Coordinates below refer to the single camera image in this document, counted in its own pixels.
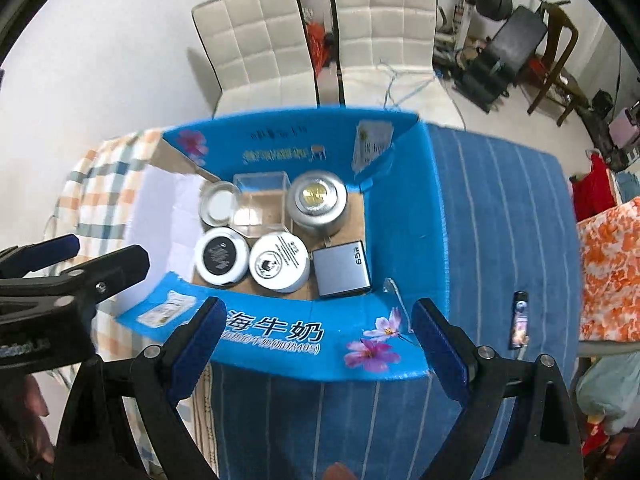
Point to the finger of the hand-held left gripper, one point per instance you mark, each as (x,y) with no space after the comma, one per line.
(50,249)
(112,267)

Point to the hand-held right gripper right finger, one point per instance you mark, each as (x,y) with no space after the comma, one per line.
(440,355)

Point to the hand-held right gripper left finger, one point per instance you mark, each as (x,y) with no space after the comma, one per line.
(199,355)

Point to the black lighter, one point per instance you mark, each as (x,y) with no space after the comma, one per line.
(518,322)

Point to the round tin with black lid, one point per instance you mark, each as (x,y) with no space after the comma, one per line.
(220,256)

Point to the round tin with white lid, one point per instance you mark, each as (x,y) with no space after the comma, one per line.
(279,261)

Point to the silver round tin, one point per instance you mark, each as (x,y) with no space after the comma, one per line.
(219,205)

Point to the grey power adapter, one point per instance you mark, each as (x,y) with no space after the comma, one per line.
(342,270)

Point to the blue cardboard box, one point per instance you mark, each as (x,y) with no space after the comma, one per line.
(400,210)

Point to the clear plastic box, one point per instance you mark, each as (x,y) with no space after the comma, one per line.
(260,205)

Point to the grey tin with gold top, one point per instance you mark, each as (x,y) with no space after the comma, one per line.
(316,200)

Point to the person's left hand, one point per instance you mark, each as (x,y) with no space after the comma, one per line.
(32,425)

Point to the plaid cloth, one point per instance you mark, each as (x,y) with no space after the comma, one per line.
(105,180)

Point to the blue striped tablecloth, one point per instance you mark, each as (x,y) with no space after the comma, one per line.
(500,220)

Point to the red cloth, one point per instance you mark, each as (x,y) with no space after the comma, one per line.
(592,190)

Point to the white padded chair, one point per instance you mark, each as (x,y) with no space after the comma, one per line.
(260,45)
(385,25)

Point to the pink suitcase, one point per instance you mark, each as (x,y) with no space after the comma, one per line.
(627,130)

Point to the red bag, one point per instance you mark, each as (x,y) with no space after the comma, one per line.
(319,42)

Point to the black weight bench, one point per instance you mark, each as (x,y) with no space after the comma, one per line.
(515,40)

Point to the brown wooden chair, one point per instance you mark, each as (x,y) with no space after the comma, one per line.
(562,55)

